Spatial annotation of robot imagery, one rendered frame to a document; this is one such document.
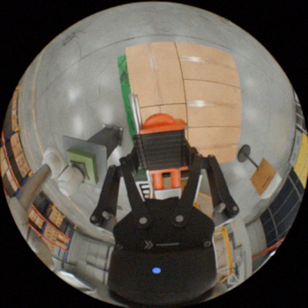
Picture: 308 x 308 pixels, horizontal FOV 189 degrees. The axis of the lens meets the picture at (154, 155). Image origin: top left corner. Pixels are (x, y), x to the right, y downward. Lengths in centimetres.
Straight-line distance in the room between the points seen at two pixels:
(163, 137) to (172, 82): 70
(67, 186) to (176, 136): 74
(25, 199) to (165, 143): 62
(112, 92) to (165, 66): 86
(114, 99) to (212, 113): 115
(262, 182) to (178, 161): 152
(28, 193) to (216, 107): 135
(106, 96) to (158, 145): 140
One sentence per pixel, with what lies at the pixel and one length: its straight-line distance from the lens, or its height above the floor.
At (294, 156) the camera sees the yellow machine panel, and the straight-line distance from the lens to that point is 746.
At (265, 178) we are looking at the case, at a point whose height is 86.
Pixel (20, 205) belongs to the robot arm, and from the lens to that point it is 58.
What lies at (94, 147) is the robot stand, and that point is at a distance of 82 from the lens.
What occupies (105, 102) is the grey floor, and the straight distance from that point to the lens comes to 154.
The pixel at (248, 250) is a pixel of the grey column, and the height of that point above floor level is 164.
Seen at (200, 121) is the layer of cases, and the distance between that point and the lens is 90.
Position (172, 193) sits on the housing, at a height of 120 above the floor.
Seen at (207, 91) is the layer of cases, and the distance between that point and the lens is 91.
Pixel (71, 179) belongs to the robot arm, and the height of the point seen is 99.
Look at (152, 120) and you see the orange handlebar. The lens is 17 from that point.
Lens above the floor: 136
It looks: 60 degrees down
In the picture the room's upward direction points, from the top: 176 degrees counter-clockwise
